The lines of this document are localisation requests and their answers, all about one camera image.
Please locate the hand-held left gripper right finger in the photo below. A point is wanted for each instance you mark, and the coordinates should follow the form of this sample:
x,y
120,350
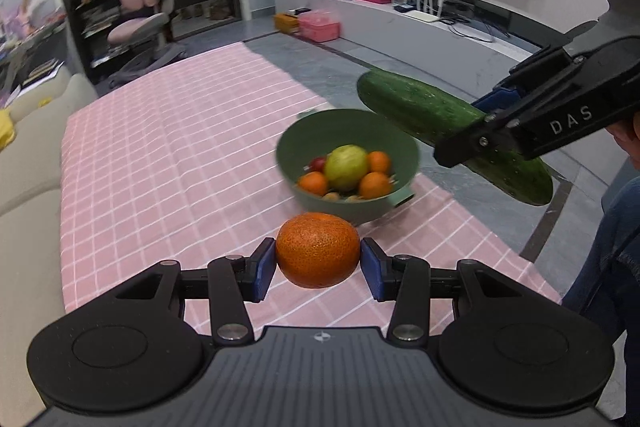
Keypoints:
x,y
372,272

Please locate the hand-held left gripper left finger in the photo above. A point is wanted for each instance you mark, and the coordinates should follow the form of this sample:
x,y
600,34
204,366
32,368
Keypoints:
x,y
264,272

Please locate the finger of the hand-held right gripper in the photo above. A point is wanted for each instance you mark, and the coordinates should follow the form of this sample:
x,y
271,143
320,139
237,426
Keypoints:
x,y
500,99
475,147

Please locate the mandarin orange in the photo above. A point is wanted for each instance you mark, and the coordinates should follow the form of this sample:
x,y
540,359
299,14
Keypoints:
x,y
375,185
317,252
312,183
379,162

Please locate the green cucumber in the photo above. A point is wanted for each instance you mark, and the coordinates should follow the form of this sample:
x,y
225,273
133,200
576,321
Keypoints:
x,y
415,102

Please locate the brown longan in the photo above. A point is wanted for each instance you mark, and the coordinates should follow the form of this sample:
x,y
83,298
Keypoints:
x,y
330,196
355,197

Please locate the red cherry tomato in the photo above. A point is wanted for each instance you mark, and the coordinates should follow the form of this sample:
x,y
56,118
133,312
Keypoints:
x,y
318,164

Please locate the green colander bowl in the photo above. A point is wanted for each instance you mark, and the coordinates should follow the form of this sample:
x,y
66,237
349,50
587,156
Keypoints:
x,y
300,142

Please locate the person's right hand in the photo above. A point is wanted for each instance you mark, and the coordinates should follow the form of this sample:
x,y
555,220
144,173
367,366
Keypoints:
x,y
625,142

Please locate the green apple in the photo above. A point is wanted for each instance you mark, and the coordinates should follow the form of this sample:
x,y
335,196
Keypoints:
x,y
346,168

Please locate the white router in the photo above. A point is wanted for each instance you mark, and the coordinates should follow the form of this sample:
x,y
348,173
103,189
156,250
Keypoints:
x,y
425,14

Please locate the person's blue denim clothing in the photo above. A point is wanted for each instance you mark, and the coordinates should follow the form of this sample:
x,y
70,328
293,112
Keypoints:
x,y
610,257

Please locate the grey television cabinet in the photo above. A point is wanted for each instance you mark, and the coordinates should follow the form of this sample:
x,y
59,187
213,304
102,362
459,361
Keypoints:
x,y
360,14

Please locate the pink checked tablecloth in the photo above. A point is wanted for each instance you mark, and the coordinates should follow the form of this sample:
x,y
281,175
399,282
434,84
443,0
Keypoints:
x,y
175,132

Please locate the pink storage box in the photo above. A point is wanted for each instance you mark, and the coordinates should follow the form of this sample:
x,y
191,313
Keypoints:
x,y
320,27

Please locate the orange storage box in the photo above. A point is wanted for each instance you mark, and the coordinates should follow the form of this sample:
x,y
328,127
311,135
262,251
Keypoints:
x,y
286,23

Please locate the beige sofa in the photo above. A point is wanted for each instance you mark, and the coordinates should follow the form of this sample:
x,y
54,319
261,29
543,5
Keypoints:
x,y
30,167

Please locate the pink office chair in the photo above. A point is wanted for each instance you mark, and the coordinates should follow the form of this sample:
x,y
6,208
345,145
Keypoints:
x,y
140,7

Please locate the yellow pillow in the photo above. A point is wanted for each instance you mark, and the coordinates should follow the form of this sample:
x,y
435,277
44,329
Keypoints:
x,y
6,129

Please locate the cluttered desk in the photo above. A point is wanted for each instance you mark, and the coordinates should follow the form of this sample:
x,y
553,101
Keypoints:
x,y
30,72

